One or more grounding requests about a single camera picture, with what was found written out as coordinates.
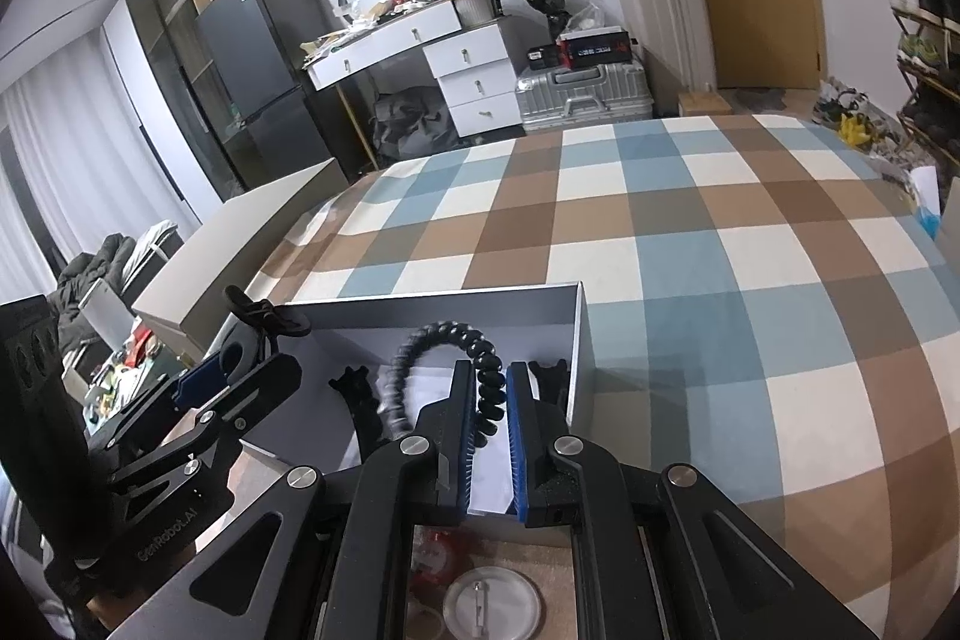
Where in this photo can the loose shoes pile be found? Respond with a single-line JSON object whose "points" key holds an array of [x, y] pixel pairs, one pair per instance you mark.
{"points": [[844, 111]]}

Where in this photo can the white round badge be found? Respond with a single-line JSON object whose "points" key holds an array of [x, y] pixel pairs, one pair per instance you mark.
{"points": [[517, 604]]}

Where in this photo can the wooden shoe rack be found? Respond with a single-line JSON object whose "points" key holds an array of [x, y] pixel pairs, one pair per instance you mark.
{"points": [[911, 85]]}

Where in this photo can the grey cardboard box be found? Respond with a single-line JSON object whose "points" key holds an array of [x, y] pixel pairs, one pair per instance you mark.
{"points": [[450, 314]]}

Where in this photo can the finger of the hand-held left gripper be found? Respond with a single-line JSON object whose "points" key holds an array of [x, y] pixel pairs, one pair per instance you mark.
{"points": [[202, 381], [262, 389]]}

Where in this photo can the clear plastic bag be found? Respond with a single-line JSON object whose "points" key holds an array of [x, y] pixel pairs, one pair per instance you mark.
{"points": [[592, 19]]}

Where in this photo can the black box with red edge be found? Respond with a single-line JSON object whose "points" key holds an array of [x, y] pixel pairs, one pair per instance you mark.
{"points": [[596, 49]]}

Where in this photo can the white paper sheet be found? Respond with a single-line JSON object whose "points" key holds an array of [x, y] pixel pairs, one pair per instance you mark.
{"points": [[926, 186]]}

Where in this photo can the black hair claw clip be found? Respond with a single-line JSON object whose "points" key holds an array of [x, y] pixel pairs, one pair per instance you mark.
{"points": [[262, 317], [551, 377], [360, 400]]}

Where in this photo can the small black box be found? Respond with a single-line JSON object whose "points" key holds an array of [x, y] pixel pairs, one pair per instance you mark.
{"points": [[544, 57]]}

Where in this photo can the red round badge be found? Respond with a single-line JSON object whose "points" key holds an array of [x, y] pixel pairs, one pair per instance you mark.
{"points": [[435, 546]]}

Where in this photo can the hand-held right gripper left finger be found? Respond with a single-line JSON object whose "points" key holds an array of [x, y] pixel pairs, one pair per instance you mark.
{"points": [[459, 437]]}

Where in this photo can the dark grey fridge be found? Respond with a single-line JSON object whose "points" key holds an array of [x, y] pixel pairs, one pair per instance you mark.
{"points": [[255, 55]]}

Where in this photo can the white suitcase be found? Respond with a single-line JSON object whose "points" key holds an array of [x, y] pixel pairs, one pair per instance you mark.
{"points": [[664, 25]]}

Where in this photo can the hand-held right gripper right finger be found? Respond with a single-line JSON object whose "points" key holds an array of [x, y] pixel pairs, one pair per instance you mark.
{"points": [[521, 445]]}

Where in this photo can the glass door wardrobe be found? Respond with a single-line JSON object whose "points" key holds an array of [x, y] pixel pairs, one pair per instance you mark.
{"points": [[169, 33]]}

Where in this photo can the silver suitcase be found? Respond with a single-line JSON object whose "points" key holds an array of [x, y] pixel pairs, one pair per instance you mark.
{"points": [[581, 96]]}

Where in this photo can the white curtain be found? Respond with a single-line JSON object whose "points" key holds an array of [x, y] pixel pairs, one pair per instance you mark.
{"points": [[75, 145]]}

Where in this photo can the clutter of cosmetics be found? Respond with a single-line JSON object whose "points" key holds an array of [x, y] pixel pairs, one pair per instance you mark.
{"points": [[360, 21]]}

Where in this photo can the flat cardboard box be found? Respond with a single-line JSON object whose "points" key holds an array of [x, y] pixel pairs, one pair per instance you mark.
{"points": [[705, 104]]}

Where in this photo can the white ribbed container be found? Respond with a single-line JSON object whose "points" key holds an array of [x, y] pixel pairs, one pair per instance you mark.
{"points": [[476, 4]]}

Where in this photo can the dark jacket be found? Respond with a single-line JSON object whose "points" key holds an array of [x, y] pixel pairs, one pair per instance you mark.
{"points": [[90, 280]]}

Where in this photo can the dark grey bag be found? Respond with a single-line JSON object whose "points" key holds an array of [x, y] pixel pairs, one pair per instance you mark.
{"points": [[412, 123]]}

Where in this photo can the white dressing table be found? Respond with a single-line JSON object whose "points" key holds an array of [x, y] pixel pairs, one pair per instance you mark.
{"points": [[465, 59]]}

